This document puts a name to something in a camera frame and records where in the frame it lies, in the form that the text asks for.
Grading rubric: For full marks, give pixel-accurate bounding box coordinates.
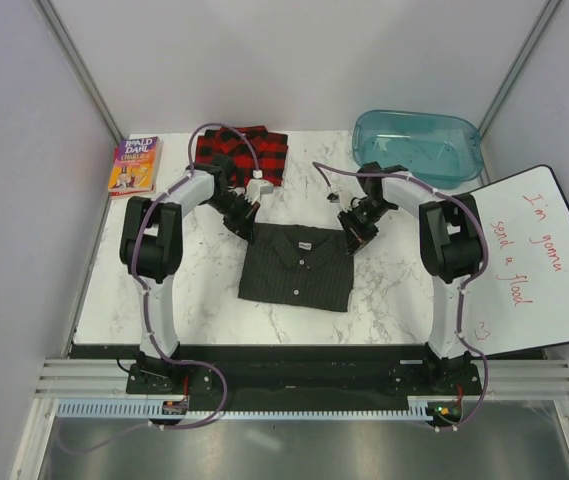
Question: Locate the aluminium frame rail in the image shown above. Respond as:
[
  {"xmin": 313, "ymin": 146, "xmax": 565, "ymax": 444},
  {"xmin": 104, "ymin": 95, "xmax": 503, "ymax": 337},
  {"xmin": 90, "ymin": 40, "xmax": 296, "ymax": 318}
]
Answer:
[{"xmin": 35, "ymin": 359, "xmax": 569, "ymax": 401}]

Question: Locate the teal transparent plastic bin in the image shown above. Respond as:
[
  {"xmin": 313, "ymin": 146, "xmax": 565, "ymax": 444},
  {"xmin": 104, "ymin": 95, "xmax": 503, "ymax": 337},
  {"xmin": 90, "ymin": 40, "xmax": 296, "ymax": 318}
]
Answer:
[{"xmin": 352, "ymin": 110, "xmax": 484, "ymax": 190}]

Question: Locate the dark pinstriped long sleeve shirt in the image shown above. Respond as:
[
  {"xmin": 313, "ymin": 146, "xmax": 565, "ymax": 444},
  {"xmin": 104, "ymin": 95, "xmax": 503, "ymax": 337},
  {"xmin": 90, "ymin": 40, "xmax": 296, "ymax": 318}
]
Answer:
[{"xmin": 238, "ymin": 223, "xmax": 354, "ymax": 313}]

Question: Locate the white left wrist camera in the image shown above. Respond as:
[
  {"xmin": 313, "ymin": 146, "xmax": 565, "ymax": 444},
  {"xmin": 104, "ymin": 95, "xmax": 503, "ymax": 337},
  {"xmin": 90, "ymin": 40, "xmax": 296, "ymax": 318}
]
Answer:
[{"xmin": 245, "ymin": 178, "xmax": 274, "ymax": 204}]

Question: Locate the white slotted cable duct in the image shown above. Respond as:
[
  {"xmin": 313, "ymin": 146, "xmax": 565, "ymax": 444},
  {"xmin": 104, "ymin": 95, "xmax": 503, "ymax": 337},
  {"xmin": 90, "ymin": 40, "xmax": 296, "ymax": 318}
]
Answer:
[{"xmin": 55, "ymin": 398, "xmax": 461, "ymax": 421}]

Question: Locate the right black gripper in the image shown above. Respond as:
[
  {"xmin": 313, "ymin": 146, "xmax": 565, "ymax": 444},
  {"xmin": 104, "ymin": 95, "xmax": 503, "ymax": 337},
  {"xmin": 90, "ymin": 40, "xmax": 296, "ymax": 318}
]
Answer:
[{"xmin": 338, "ymin": 199, "xmax": 394, "ymax": 258}]

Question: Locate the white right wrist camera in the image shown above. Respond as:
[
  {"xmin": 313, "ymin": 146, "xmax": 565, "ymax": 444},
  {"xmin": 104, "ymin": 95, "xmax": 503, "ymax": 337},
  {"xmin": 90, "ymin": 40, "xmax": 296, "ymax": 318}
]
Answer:
[{"xmin": 327, "ymin": 190, "xmax": 353, "ymax": 211}]

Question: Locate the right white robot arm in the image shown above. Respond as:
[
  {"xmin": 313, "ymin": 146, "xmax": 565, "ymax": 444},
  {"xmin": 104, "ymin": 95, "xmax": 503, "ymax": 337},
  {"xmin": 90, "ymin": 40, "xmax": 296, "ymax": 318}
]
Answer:
[{"xmin": 329, "ymin": 162, "xmax": 488, "ymax": 394}]

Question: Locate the Roald Dahl paperback book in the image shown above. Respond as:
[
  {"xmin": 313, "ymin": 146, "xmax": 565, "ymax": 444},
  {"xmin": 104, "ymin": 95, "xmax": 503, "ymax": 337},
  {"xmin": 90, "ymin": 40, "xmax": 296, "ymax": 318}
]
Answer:
[{"xmin": 108, "ymin": 136, "xmax": 162, "ymax": 197}]

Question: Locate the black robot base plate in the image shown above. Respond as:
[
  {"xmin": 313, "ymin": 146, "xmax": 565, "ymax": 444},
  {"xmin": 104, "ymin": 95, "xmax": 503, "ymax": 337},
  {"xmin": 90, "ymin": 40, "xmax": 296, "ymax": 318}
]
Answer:
[{"xmin": 124, "ymin": 343, "xmax": 484, "ymax": 412}]

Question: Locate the whiteboard with red writing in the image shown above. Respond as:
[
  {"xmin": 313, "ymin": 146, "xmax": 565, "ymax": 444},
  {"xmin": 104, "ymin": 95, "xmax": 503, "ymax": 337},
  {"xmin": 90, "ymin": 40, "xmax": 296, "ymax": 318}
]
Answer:
[{"xmin": 463, "ymin": 165, "xmax": 569, "ymax": 355}]

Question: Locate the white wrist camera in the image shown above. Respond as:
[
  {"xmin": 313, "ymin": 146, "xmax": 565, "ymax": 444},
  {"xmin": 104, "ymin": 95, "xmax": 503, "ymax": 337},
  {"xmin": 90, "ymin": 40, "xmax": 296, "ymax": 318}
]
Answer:
[
  {"xmin": 327, "ymin": 190, "xmax": 353, "ymax": 211},
  {"xmin": 245, "ymin": 178, "xmax": 274, "ymax": 204}
]

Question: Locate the red black plaid folded shirt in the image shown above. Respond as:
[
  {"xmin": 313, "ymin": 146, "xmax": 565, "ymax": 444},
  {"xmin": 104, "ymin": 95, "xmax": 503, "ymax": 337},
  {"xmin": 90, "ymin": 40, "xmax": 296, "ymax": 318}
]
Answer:
[{"xmin": 195, "ymin": 126, "xmax": 288, "ymax": 188}]

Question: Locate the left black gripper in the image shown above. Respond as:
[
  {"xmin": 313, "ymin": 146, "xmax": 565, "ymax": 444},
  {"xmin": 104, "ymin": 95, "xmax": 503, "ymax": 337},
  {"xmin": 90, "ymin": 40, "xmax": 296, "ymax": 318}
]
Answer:
[{"xmin": 204, "ymin": 191, "xmax": 260, "ymax": 244}]

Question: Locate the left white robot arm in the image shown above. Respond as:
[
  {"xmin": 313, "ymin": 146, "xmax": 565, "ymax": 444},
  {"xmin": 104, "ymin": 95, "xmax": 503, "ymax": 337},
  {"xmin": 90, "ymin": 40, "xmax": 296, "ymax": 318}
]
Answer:
[{"xmin": 119, "ymin": 155, "xmax": 273, "ymax": 395}]

